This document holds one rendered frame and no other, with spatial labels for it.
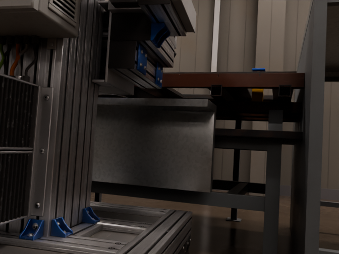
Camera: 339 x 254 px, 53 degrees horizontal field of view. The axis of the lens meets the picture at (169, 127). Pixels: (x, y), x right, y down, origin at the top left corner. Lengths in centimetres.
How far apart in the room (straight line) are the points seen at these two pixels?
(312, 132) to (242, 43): 334
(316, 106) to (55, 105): 79
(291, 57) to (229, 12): 95
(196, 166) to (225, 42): 309
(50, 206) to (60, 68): 37
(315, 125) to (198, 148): 54
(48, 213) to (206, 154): 76
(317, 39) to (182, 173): 76
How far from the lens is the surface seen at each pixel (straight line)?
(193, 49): 447
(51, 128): 98
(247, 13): 456
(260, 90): 170
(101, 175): 168
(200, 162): 150
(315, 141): 118
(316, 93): 119
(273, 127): 156
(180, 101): 137
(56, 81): 99
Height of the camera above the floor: 49
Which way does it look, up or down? 3 degrees up
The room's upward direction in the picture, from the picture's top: 3 degrees clockwise
